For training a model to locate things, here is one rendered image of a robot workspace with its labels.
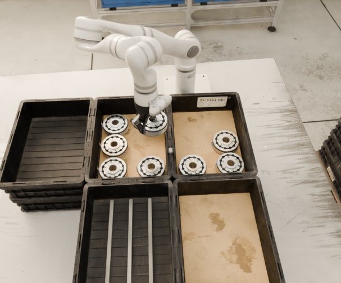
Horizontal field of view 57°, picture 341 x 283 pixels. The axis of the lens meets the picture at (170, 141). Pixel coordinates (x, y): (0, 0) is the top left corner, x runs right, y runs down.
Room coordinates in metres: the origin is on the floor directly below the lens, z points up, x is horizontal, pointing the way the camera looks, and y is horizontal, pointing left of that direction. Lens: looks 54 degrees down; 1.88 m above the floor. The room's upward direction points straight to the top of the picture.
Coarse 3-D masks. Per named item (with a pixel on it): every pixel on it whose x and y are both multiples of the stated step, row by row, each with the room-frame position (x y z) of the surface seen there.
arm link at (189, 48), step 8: (152, 32) 1.00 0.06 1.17; (160, 32) 1.02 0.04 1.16; (160, 40) 0.99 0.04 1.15; (168, 40) 1.01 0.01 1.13; (176, 40) 1.02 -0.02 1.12; (184, 40) 1.04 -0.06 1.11; (192, 40) 1.05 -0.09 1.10; (168, 48) 1.00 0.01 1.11; (176, 48) 1.01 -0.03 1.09; (184, 48) 1.02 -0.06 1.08; (192, 48) 1.04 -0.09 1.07; (200, 48) 1.06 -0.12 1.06; (176, 56) 1.02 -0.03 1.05; (184, 56) 1.02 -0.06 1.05; (192, 56) 1.04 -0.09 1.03
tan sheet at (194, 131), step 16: (176, 112) 0.91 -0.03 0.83; (192, 112) 0.91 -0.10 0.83; (208, 112) 0.91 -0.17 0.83; (224, 112) 0.91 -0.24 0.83; (176, 128) 0.82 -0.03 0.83; (192, 128) 0.82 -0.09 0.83; (208, 128) 0.82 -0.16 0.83; (224, 128) 0.82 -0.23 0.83; (176, 144) 0.74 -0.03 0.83; (192, 144) 0.74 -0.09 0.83; (208, 144) 0.74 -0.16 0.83; (176, 160) 0.67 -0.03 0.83; (208, 160) 0.67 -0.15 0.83
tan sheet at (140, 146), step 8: (128, 120) 0.87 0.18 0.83; (104, 136) 0.78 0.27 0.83; (128, 136) 0.78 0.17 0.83; (136, 136) 0.78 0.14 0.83; (144, 136) 0.78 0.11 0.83; (152, 136) 0.78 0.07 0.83; (160, 136) 0.78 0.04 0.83; (128, 144) 0.74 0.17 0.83; (136, 144) 0.74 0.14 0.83; (144, 144) 0.74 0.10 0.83; (152, 144) 0.74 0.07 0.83; (160, 144) 0.74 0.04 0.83; (128, 152) 0.70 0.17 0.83; (136, 152) 0.70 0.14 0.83; (144, 152) 0.70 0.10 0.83; (152, 152) 0.70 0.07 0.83; (160, 152) 0.70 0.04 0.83; (104, 160) 0.67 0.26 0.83; (128, 160) 0.67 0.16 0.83; (136, 160) 0.67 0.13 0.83; (128, 168) 0.63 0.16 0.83; (136, 168) 0.63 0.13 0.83; (152, 168) 0.63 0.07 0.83; (128, 176) 0.59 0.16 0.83; (136, 176) 0.59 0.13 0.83
